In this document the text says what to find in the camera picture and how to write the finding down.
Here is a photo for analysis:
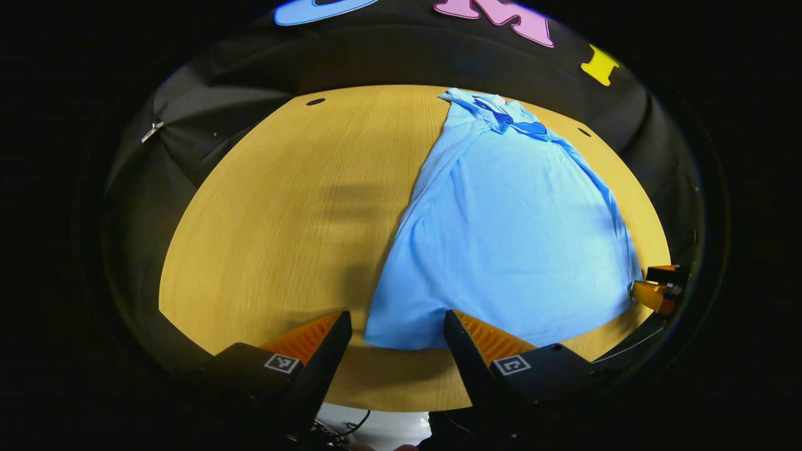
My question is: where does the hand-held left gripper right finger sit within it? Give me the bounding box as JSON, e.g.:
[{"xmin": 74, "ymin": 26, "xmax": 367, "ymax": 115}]
[{"xmin": 444, "ymin": 309, "xmax": 603, "ymax": 440}]

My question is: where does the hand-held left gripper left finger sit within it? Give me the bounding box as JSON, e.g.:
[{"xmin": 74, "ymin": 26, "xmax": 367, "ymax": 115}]
[{"xmin": 200, "ymin": 310, "xmax": 353, "ymax": 442}]

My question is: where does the light blue T-shirt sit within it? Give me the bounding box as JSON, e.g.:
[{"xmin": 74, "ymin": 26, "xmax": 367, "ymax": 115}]
[{"xmin": 363, "ymin": 88, "xmax": 645, "ymax": 351}]

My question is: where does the black backdrop cloth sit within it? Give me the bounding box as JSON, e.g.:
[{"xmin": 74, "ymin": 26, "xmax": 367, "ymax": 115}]
[{"xmin": 103, "ymin": 0, "xmax": 709, "ymax": 376}]

